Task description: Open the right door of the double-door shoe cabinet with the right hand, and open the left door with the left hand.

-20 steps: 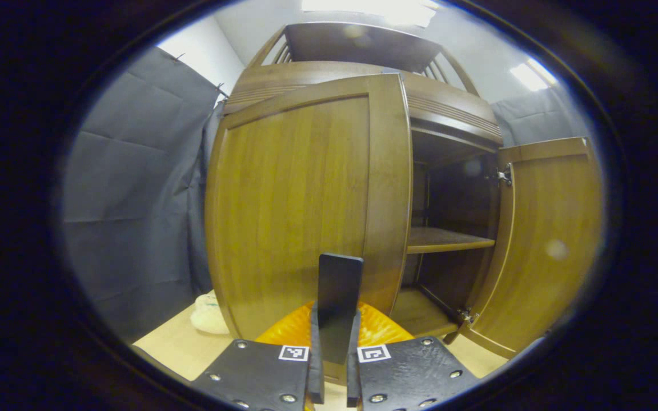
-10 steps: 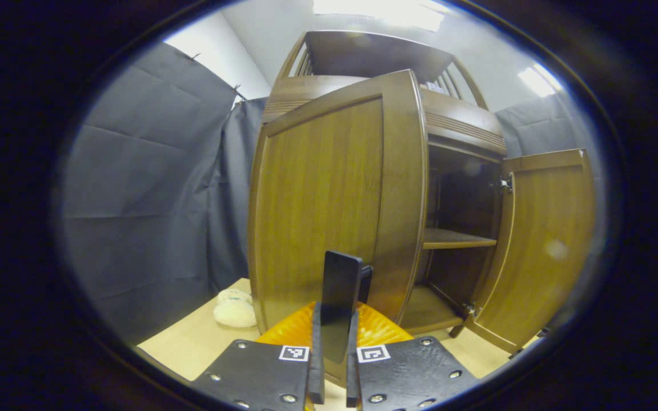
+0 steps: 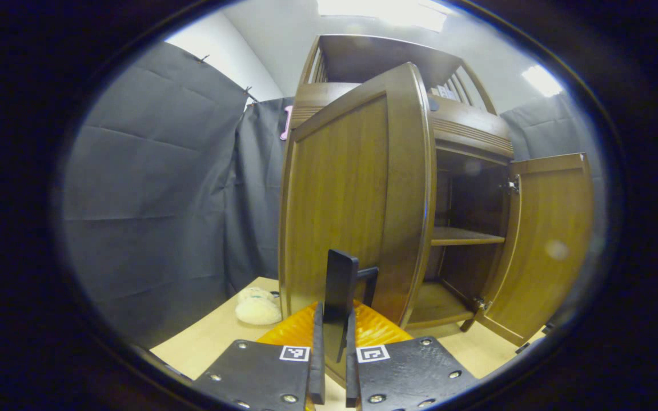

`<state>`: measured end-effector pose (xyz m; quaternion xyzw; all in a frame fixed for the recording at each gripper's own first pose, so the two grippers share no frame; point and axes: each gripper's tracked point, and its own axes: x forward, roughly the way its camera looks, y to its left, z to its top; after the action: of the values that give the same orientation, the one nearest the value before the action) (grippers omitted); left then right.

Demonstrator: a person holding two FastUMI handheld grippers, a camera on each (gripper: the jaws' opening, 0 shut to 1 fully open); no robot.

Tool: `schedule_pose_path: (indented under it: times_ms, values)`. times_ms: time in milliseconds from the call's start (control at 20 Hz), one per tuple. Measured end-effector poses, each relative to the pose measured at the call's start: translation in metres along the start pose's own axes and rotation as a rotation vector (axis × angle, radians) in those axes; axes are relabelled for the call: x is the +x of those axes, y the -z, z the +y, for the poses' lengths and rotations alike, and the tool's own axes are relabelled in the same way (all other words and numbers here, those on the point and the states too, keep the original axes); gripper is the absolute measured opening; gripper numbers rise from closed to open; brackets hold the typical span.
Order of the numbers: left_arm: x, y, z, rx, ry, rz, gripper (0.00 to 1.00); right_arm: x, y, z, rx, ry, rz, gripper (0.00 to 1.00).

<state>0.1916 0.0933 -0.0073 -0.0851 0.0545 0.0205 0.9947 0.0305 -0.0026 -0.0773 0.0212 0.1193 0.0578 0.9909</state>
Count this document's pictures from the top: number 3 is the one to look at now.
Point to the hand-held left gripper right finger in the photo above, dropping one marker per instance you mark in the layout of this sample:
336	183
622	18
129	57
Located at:
409	377

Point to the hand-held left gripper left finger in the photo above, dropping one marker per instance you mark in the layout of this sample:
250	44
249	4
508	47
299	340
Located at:
260	377

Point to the wooden shoe cabinet door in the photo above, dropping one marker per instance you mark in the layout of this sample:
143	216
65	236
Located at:
546	240
340	200

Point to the wooden double-door shoe cabinet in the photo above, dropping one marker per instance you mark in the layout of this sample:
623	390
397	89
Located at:
469	130

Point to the white plush toy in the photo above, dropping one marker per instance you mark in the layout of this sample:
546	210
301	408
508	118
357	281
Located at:
257	308

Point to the small black table block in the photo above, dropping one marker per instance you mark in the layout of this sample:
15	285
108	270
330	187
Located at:
547	328
523	347

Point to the black backdrop cloth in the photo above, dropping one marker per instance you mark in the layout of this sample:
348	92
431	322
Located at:
152	200

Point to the pink hanging object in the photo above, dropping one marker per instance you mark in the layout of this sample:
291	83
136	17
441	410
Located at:
287	123

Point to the black round drawer knob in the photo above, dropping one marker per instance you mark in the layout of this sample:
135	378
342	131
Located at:
433	103

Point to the pink and white shelf books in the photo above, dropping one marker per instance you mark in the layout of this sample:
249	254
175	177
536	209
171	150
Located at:
446	92

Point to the small rectangular ceiling light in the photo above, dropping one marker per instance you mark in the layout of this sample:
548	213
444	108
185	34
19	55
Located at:
541	81

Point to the large rectangular ceiling light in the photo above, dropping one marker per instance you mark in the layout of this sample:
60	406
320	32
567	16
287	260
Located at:
386	11

